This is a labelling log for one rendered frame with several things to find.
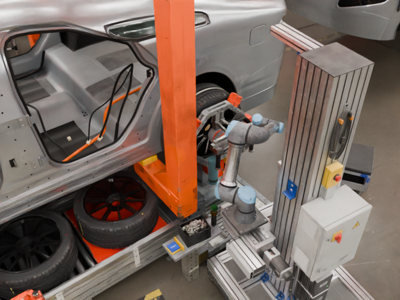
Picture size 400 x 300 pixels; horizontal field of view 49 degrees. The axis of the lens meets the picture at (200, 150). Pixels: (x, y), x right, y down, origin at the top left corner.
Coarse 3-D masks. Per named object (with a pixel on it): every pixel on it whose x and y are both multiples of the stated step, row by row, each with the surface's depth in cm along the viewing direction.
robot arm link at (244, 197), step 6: (246, 186) 278; (240, 192) 274; (246, 192) 274; (252, 192) 275; (234, 198) 276; (240, 198) 273; (246, 198) 271; (252, 198) 272; (240, 204) 276; (246, 204) 274; (252, 204) 276; (240, 210) 280; (246, 210) 277; (252, 210) 280
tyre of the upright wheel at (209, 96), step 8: (200, 88) 343; (208, 88) 344; (216, 88) 347; (200, 96) 335; (208, 96) 334; (216, 96) 336; (224, 96) 342; (200, 104) 330; (208, 104) 335; (200, 112) 334
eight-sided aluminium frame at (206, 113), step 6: (222, 102) 338; (228, 102) 338; (210, 108) 332; (216, 108) 332; (222, 108) 334; (228, 108) 339; (234, 108) 343; (204, 114) 329; (210, 114) 329; (204, 120) 329; (198, 132) 332; (222, 150) 372; (198, 156) 356; (222, 156) 367; (198, 162) 351; (204, 162) 356
